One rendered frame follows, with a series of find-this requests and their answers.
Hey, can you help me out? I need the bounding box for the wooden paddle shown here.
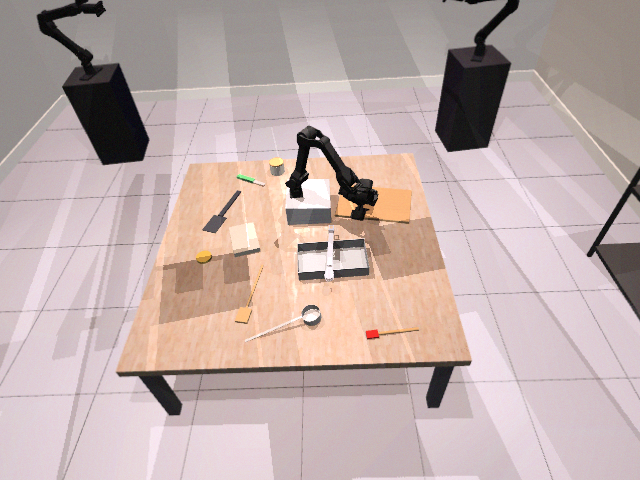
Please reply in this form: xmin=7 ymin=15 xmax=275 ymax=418
xmin=235 ymin=265 xmax=264 ymax=324

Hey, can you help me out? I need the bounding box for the beige flat board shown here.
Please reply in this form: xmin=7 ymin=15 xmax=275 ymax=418
xmin=229 ymin=222 xmax=261 ymax=257

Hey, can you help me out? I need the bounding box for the light wooden board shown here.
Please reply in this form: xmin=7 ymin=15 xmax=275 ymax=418
xmin=335 ymin=187 xmax=412 ymax=224

